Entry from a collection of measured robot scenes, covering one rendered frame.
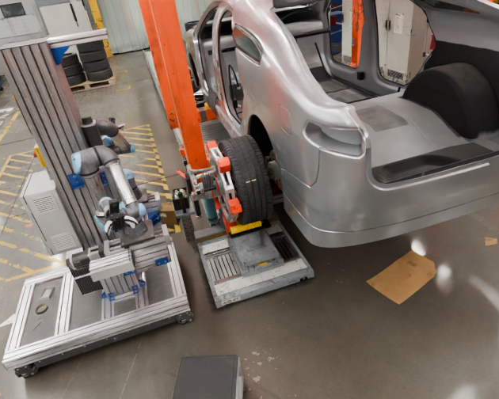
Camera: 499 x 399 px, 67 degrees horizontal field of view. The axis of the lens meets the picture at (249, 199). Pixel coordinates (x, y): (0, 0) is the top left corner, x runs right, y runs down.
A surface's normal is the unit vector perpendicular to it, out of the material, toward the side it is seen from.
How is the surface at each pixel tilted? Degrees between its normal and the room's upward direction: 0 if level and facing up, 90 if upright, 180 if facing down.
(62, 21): 90
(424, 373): 0
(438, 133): 21
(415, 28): 90
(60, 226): 90
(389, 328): 0
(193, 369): 0
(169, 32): 90
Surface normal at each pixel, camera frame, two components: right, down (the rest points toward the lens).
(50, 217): 0.31, 0.47
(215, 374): -0.12, -0.84
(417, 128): 0.00, -0.60
